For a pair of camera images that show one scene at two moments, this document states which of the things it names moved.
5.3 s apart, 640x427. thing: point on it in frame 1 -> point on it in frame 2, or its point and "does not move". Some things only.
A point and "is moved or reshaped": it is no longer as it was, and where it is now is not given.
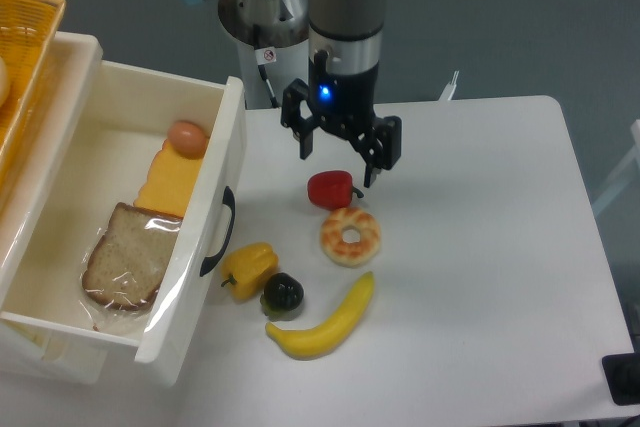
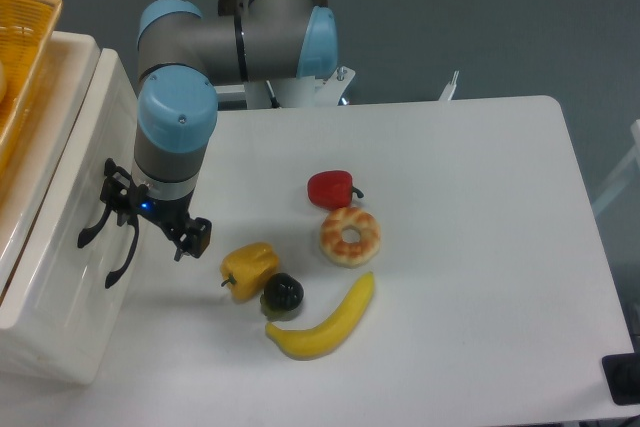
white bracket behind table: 448,92 does not move
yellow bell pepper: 249,268 does not move
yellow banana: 311,342 does not move
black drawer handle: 229,200 -> 89,234
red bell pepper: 331,189 does not move
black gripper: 348,97 -> 120,194
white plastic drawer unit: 133,249 is moved or reshaped
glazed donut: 349,237 does not move
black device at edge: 622,372 does not move
